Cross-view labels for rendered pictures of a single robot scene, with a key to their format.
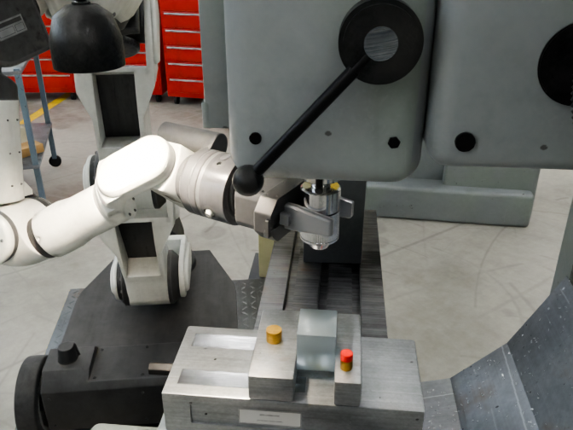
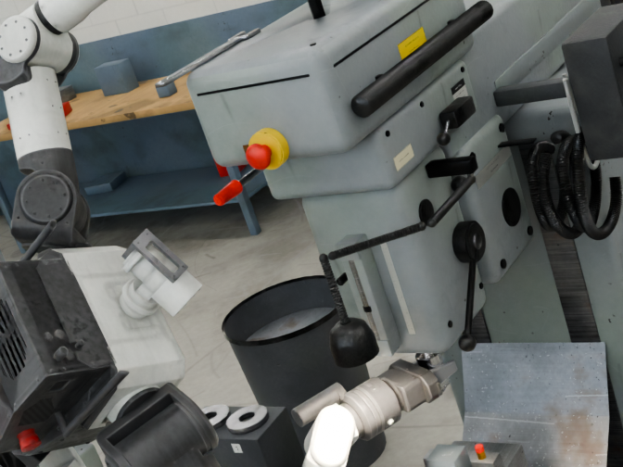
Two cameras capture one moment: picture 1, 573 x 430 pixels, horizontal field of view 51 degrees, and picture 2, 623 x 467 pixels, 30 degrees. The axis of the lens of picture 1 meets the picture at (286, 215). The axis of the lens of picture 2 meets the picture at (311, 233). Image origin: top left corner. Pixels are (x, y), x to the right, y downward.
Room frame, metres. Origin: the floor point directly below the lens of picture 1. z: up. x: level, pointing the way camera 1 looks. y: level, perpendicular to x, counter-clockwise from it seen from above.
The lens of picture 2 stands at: (-0.25, 1.55, 2.19)
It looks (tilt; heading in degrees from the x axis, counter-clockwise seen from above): 19 degrees down; 303
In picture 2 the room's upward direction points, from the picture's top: 19 degrees counter-clockwise
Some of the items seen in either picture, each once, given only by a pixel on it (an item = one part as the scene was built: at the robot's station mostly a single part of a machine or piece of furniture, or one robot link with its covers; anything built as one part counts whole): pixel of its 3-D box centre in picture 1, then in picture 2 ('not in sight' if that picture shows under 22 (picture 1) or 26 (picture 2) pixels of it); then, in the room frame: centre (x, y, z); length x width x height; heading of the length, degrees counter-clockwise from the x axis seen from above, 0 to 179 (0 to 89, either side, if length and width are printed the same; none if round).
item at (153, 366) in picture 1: (163, 368); not in sight; (0.69, 0.18, 0.95); 0.04 x 0.02 x 0.02; 84
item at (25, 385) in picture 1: (37, 397); not in sight; (1.11, 0.60, 0.50); 0.20 x 0.05 x 0.20; 6
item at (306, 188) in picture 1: (321, 189); (427, 354); (0.64, -0.04, 1.26); 0.05 x 0.05 x 0.01
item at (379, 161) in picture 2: not in sight; (371, 128); (0.63, -0.08, 1.68); 0.34 x 0.24 x 0.10; 85
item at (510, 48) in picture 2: not in sight; (480, 48); (0.59, -0.54, 1.66); 0.80 x 0.23 x 0.20; 85
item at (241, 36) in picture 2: not in sight; (207, 56); (0.77, 0.10, 1.89); 0.24 x 0.04 x 0.01; 84
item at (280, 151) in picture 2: not in sight; (269, 148); (0.66, 0.19, 1.76); 0.06 x 0.02 x 0.06; 175
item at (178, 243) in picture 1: (153, 268); not in sight; (1.41, 0.37, 0.68); 0.21 x 0.20 x 0.13; 6
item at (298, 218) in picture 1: (306, 223); (443, 373); (0.61, -0.02, 1.23); 0.06 x 0.02 x 0.03; 60
